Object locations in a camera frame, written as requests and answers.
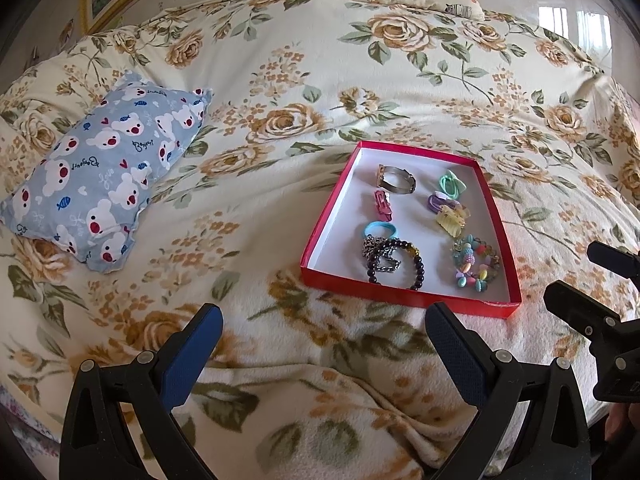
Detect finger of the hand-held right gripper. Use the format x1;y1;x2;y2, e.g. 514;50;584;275
543;280;622;347
587;241;640;282

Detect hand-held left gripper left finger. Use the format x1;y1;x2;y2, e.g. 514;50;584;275
59;302;224;480

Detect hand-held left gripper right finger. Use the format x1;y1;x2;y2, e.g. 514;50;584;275
425;301;593;480

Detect black bead bracelet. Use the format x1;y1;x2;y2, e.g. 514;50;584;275
367;239;425;292

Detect colourful bead bracelet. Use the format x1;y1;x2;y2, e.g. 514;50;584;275
451;234;501;293

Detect silver chain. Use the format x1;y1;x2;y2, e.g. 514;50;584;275
361;235;401;276

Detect yellow claw hair clip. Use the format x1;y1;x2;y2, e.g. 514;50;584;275
436;205;473;237

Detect blue hair tie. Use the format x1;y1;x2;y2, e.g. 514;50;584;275
362;221;398;241

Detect red shallow box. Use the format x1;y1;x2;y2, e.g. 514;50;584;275
300;141;522;319

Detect floral fleece blanket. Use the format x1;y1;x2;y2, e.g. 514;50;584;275
0;260;640;480

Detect pink hair clip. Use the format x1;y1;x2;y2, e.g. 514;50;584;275
372;189;393;222

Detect blue bear print pillow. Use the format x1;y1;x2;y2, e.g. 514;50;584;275
0;71;213;274

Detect floral bed quilt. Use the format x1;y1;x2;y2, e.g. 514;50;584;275
0;0;640;411

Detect purple hair tie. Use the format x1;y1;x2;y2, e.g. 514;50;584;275
426;192;461;214

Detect green hair tie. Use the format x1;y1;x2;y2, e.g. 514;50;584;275
437;170;468;195

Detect silver bangle bracelet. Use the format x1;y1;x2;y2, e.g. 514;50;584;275
376;163;417;195

